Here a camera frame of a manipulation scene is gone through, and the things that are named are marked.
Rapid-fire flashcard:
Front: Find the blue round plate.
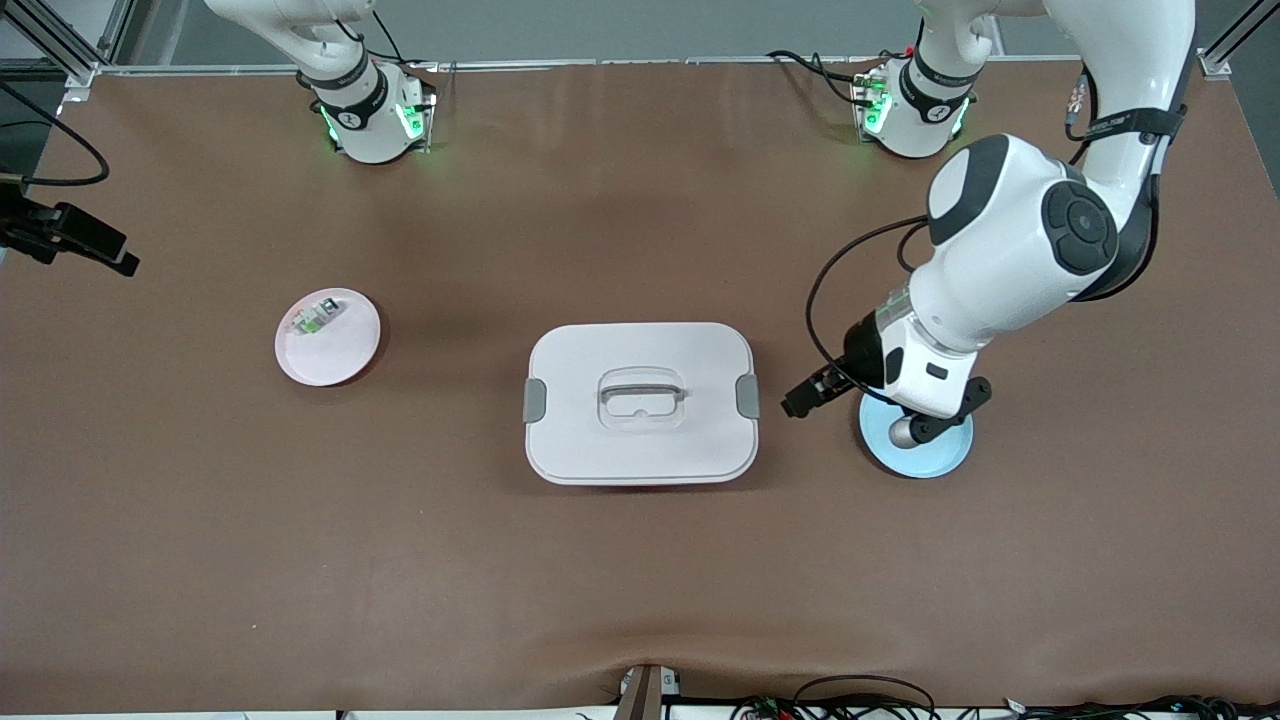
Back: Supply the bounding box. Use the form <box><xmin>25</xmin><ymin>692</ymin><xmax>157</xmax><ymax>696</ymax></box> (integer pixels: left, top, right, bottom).
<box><xmin>859</xmin><ymin>393</ymin><xmax>974</xmax><ymax>479</ymax></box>

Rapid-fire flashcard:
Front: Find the white lidded storage box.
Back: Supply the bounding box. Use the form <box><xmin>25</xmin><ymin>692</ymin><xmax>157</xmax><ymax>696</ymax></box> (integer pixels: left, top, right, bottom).
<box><xmin>524</xmin><ymin>321</ymin><xmax>761</xmax><ymax>487</ymax></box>

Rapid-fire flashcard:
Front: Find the pink round plate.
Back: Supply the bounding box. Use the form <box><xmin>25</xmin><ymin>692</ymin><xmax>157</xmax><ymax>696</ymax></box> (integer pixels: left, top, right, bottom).
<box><xmin>275</xmin><ymin>288</ymin><xmax>382</xmax><ymax>387</ymax></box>

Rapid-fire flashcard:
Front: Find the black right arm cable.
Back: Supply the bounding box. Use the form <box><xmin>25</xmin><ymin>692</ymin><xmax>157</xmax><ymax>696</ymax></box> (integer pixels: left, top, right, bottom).
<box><xmin>0</xmin><ymin>78</ymin><xmax>111</xmax><ymax>189</ymax></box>

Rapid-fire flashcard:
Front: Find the grey box lid handle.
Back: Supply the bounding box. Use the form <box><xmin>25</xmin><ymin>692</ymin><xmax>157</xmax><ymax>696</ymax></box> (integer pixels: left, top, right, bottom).
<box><xmin>597</xmin><ymin>381</ymin><xmax>687</xmax><ymax>405</ymax></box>

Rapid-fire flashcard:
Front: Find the aluminium frame profile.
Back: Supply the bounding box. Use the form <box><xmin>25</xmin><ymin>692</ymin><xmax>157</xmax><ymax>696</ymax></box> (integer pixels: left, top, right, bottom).
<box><xmin>1198</xmin><ymin>0</ymin><xmax>1280</xmax><ymax>81</ymax></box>
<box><xmin>0</xmin><ymin>0</ymin><xmax>136</xmax><ymax>89</ymax></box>

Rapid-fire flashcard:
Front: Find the green and white switch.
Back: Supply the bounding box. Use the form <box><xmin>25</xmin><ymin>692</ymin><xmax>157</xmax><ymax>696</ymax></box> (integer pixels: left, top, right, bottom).
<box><xmin>290</xmin><ymin>296</ymin><xmax>341</xmax><ymax>334</ymax></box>

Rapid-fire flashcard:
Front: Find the black looped cable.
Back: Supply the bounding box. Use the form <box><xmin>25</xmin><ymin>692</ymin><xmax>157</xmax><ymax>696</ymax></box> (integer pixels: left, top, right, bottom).
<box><xmin>793</xmin><ymin>674</ymin><xmax>938</xmax><ymax>720</ymax></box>

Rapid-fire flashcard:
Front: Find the black cable at arm base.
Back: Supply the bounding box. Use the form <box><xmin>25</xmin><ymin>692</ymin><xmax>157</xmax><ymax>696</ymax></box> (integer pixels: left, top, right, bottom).
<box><xmin>767</xmin><ymin>49</ymin><xmax>883</xmax><ymax>107</ymax></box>

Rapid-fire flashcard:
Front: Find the black cable bundle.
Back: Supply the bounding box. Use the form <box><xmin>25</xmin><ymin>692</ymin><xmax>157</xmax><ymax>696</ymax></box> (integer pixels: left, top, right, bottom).
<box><xmin>940</xmin><ymin>693</ymin><xmax>1280</xmax><ymax>720</ymax></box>

